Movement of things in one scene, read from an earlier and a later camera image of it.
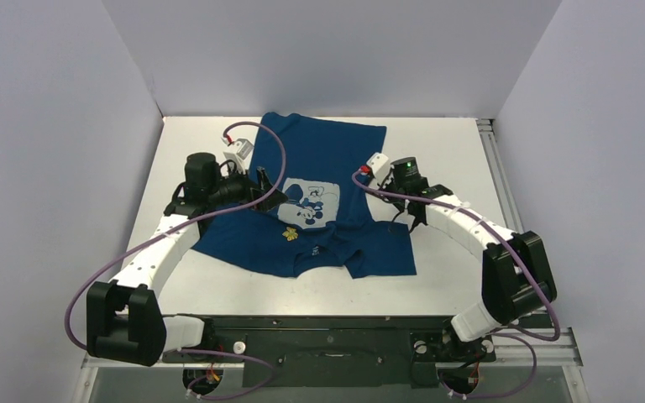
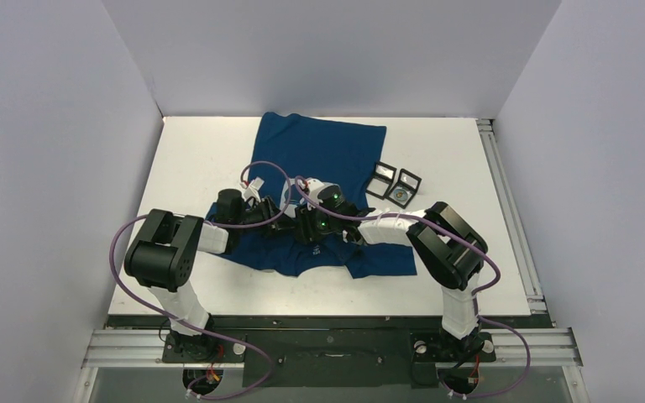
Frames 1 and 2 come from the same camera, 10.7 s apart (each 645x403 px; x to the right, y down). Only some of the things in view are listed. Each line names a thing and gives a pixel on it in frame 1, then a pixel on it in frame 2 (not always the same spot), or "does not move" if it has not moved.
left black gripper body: (234, 190) -> (262, 211)
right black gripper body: (416, 206) -> (305, 226)
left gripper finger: (264, 181) -> (286, 226)
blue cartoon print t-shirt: (317, 166) does not move
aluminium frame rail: (501, 176) does not move
